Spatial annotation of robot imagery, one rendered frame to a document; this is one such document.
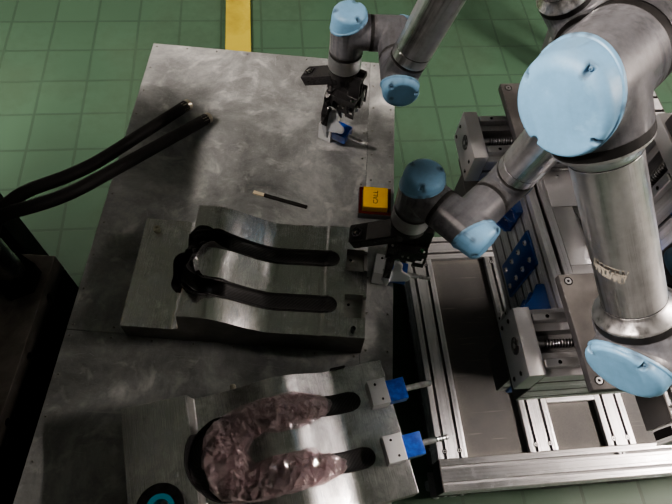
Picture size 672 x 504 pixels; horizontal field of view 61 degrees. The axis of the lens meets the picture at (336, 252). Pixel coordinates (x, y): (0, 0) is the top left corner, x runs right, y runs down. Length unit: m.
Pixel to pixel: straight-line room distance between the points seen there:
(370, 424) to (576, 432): 0.97
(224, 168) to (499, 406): 1.11
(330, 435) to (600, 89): 0.77
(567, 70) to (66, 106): 2.47
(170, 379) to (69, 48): 2.17
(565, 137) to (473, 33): 2.57
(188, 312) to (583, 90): 0.81
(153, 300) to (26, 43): 2.16
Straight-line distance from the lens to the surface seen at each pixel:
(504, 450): 1.90
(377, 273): 1.28
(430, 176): 1.00
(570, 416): 2.01
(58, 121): 2.84
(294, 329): 1.17
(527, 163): 0.98
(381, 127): 1.59
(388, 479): 1.15
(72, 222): 2.49
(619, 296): 0.85
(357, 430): 1.15
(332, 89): 1.41
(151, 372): 1.27
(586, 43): 0.68
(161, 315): 1.24
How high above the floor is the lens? 1.98
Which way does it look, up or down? 61 degrees down
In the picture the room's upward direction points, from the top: 7 degrees clockwise
